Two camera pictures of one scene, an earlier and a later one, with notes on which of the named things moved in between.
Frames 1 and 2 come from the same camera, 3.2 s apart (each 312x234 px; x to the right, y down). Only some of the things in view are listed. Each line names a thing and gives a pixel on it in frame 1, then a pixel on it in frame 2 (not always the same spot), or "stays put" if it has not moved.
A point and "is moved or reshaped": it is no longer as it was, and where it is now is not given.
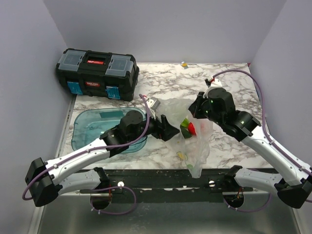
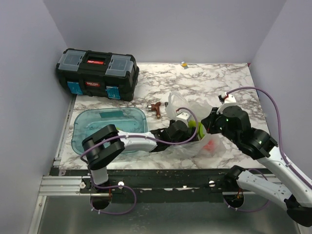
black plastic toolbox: (92, 73) stays put
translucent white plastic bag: (191, 146) is moved or reshaped
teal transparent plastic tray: (89, 124) stays put
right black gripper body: (202, 110) -> (216, 124)
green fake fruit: (184, 125) is moved or reshaped
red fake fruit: (192, 129) is moved or reshaped
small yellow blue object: (184, 65) stays put
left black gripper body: (153, 128) -> (185, 138)
